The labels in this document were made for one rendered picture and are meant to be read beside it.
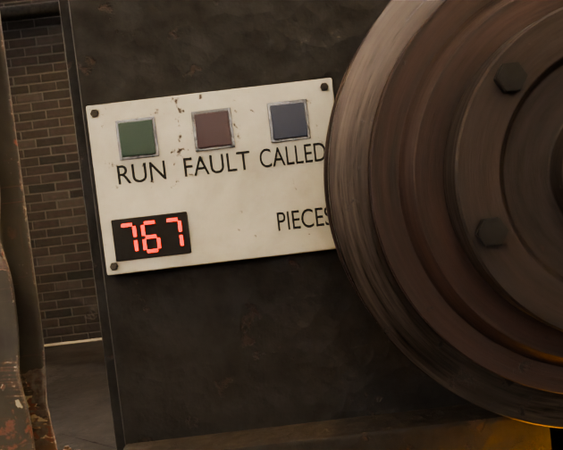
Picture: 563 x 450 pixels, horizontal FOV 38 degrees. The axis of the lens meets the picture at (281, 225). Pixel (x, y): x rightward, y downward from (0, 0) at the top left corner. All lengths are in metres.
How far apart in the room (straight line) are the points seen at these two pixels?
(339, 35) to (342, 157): 0.20
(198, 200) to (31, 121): 6.29
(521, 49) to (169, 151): 0.38
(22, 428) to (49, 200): 3.76
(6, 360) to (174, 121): 2.70
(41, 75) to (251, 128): 6.31
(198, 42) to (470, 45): 0.31
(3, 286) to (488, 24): 2.92
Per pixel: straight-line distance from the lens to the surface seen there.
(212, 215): 0.87
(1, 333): 3.50
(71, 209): 7.04
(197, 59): 0.90
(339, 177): 0.74
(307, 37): 0.90
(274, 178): 0.87
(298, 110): 0.87
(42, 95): 7.13
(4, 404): 3.56
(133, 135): 0.88
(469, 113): 0.67
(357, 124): 0.74
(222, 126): 0.87
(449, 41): 0.74
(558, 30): 0.70
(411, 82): 0.73
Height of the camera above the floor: 1.14
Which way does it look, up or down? 3 degrees down
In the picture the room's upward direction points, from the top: 7 degrees counter-clockwise
